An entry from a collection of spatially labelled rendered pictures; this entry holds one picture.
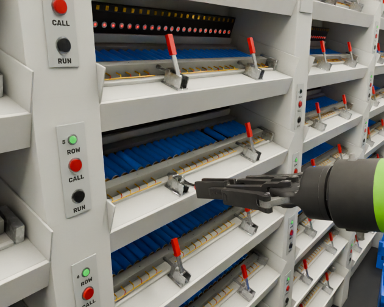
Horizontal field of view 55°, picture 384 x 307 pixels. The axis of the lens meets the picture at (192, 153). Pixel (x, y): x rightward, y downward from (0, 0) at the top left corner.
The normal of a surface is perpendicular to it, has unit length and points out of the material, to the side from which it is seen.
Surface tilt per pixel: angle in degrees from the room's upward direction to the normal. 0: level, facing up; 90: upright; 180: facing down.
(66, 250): 90
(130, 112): 109
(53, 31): 90
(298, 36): 90
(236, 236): 19
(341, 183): 57
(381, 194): 71
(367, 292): 0
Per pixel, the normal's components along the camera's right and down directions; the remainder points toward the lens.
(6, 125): 0.74, 0.46
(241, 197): -0.76, 0.22
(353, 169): -0.49, -0.69
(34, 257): 0.24, -0.86
